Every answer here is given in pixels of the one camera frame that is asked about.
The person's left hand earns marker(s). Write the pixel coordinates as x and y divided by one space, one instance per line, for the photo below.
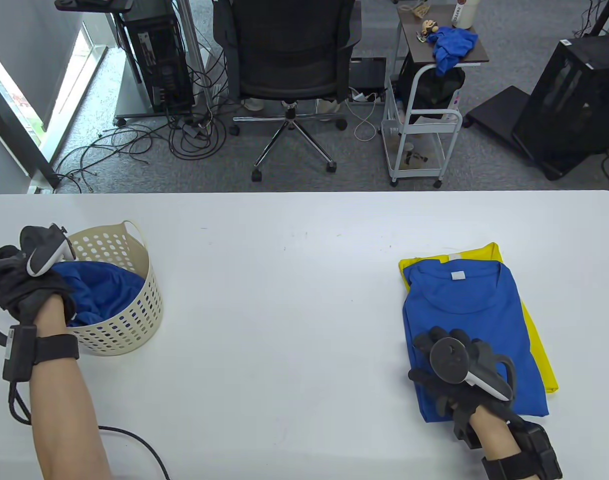
19 290

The person's right hand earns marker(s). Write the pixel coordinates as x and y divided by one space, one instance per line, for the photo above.
447 397

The blue mesh t-shirt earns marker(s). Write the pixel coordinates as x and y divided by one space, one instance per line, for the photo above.
464 320

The blue smooth t-shirt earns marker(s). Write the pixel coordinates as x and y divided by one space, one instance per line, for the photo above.
104 290

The yellow t-shirt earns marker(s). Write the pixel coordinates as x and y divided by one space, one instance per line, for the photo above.
539 345

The person's left forearm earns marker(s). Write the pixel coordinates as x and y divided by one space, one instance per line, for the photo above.
64 410

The person's right forearm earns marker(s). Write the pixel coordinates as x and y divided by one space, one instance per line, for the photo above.
494 435

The cream perforated laundry basket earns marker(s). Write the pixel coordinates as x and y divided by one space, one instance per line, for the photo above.
134 325

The glass window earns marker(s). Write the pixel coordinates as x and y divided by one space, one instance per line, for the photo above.
4 80

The grey rolling stand base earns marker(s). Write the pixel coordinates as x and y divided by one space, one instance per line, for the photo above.
129 100

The white rolling cart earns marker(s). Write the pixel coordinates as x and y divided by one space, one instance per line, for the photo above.
418 176

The black computer tower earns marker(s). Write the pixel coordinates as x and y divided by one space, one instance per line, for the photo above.
157 55

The black stand shelf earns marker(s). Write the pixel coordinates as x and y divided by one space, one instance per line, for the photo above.
92 5

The black flat stand base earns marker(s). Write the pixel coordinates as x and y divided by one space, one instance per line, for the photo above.
499 107

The silver metal pole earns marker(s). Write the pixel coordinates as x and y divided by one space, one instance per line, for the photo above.
189 45

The black backpack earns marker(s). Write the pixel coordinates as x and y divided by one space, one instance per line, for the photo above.
429 95

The large black computer case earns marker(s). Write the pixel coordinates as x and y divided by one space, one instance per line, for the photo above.
574 115

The black flat box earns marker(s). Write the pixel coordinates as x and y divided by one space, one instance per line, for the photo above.
367 72

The brown cart top board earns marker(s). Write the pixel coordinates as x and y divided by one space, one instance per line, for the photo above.
419 50

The crumpled blue cloth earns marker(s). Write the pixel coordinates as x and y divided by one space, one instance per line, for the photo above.
452 45

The black office chair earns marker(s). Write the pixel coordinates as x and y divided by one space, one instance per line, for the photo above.
284 45

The small brown-headed figurine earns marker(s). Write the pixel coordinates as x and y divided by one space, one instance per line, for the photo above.
428 27

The white bottle with red label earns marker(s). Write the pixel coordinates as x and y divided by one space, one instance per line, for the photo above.
464 15

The small wicker basket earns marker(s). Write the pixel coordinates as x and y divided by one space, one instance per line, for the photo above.
418 9

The black stand leg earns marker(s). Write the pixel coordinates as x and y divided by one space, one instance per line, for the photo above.
607 12

